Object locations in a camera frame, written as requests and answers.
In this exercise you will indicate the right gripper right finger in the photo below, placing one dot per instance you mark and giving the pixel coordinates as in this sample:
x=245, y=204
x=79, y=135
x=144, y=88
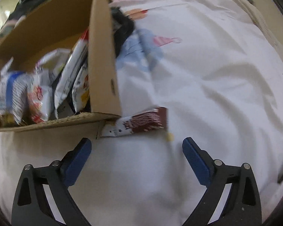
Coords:
x=242, y=206

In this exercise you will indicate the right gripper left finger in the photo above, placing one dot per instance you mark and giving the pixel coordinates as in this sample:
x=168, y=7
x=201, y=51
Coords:
x=30, y=205

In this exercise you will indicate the white blue patterned snack pack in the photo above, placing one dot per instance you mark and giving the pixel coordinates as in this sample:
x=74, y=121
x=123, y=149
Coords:
x=80, y=90

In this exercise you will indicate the white orange striped snack bag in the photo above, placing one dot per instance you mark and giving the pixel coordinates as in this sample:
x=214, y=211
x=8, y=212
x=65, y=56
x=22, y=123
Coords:
x=40, y=90

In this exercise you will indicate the blue white chip bag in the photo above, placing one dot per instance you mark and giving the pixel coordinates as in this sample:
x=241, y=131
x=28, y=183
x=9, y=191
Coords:
x=13, y=92

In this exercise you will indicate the white maroon candy wrapper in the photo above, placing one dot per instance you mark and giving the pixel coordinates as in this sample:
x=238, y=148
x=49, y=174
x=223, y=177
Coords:
x=150, y=120

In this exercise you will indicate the white table cloth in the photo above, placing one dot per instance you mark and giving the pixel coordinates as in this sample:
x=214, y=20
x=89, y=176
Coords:
x=223, y=87

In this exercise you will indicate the brown cardboard box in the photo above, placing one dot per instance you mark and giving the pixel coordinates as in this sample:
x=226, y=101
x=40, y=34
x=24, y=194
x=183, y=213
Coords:
x=59, y=24

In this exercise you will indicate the grey cloth beside box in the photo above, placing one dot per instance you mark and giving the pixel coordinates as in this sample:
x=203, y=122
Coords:
x=123, y=27

